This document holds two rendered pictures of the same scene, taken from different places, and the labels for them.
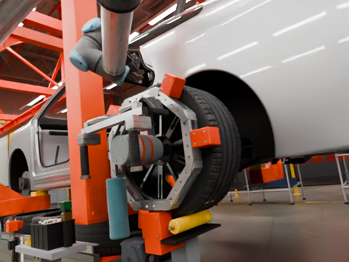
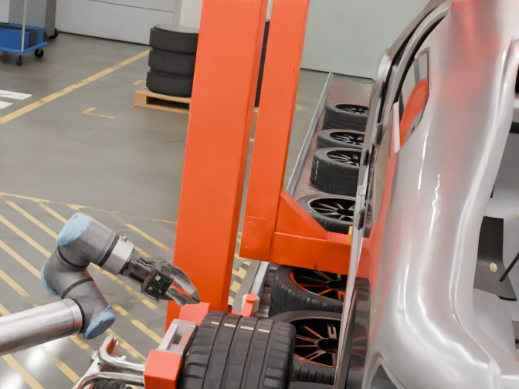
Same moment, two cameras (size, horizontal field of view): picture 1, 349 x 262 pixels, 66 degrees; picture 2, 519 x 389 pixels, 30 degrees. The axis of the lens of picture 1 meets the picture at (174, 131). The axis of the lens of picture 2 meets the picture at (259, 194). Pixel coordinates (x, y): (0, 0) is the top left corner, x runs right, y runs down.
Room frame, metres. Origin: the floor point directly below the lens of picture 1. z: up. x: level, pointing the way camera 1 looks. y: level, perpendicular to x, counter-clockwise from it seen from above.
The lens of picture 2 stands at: (0.10, -1.75, 2.13)
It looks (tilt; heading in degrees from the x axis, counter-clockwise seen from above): 16 degrees down; 54
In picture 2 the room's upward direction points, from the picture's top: 8 degrees clockwise
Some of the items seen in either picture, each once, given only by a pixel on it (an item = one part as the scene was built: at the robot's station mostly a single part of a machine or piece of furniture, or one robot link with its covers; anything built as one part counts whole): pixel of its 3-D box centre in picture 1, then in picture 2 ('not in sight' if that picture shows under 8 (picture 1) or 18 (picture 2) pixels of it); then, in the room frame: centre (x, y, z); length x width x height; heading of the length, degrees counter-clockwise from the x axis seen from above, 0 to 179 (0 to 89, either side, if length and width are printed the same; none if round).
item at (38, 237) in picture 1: (52, 232); not in sight; (1.40, 0.67, 0.51); 0.20 x 0.14 x 0.13; 49
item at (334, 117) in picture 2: not in sight; (357, 120); (6.20, 5.34, 0.39); 0.66 x 0.66 x 0.24
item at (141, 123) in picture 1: (138, 122); not in sight; (0.98, 0.13, 0.93); 0.09 x 0.05 x 0.05; 140
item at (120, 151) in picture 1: (137, 149); not in sight; (1.20, 0.17, 0.85); 0.21 x 0.14 x 0.14; 140
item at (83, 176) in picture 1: (84, 161); not in sight; (1.18, 0.41, 0.83); 0.04 x 0.04 x 0.16
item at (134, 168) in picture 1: (134, 149); not in sight; (0.96, 0.15, 0.83); 0.04 x 0.04 x 0.16
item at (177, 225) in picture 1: (191, 221); not in sight; (1.25, -0.03, 0.51); 0.29 x 0.06 x 0.06; 140
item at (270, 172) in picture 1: (263, 167); not in sight; (3.38, -1.04, 0.69); 0.52 x 0.17 x 0.35; 140
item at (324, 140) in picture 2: not in sight; (354, 151); (5.29, 4.25, 0.39); 0.66 x 0.66 x 0.24
